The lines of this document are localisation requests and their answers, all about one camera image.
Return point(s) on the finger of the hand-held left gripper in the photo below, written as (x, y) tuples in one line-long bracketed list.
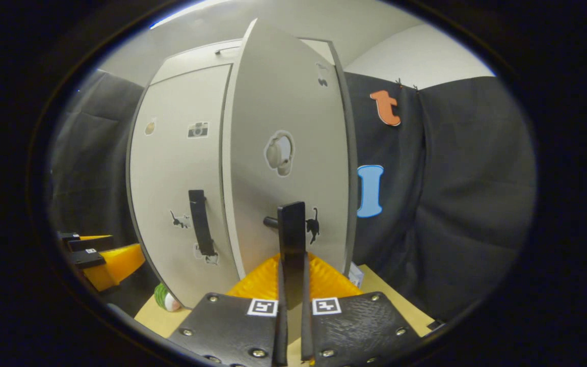
[(84, 259), (89, 242)]

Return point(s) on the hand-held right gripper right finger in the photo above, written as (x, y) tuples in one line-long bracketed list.
[(306, 331)]

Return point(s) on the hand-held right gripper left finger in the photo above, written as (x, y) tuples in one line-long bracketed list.
[(281, 331)]

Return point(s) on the cabinet door with camera sticker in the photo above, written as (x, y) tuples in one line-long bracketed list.
[(171, 168)]

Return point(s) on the grey double-door shoe cabinet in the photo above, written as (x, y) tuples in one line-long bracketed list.
[(352, 178)]

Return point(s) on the cabinet door with headphone sticker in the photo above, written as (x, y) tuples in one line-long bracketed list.
[(293, 102)]

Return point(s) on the small white card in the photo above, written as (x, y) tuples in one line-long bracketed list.
[(355, 275)]

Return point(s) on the green striped watermelon toy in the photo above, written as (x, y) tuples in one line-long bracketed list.
[(163, 298)]

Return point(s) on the black backdrop cloth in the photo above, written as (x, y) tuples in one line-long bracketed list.
[(95, 153), (451, 204)]

